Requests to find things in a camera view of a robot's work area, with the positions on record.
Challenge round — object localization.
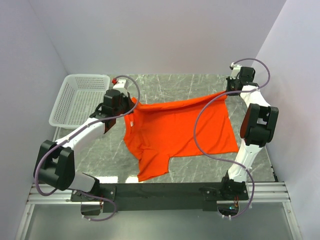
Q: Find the orange t-shirt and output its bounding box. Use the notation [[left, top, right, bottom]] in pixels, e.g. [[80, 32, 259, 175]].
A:
[[124, 93, 238, 182]]

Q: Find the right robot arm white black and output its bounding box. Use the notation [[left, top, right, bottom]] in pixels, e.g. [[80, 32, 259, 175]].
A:
[[219, 63, 279, 200]]

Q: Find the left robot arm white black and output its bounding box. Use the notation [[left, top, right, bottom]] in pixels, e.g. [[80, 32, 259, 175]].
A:
[[33, 87, 137, 201]]

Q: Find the white perforated plastic basket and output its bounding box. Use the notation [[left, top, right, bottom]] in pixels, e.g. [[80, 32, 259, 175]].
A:
[[48, 74, 111, 129]]

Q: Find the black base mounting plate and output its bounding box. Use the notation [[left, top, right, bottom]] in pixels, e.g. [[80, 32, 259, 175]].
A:
[[70, 182, 250, 213]]

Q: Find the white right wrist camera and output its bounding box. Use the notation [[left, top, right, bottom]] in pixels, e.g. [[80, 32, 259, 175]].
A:
[[229, 62, 242, 80]]

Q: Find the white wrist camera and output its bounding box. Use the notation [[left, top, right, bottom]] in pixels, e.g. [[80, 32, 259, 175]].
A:
[[111, 78, 129, 96], [229, 62, 242, 80]]

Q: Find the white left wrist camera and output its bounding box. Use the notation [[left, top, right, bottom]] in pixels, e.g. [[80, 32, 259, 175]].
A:
[[111, 78, 129, 96]]

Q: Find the aluminium frame rail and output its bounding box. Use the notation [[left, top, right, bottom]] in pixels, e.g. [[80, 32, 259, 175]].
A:
[[27, 183, 291, 205]]

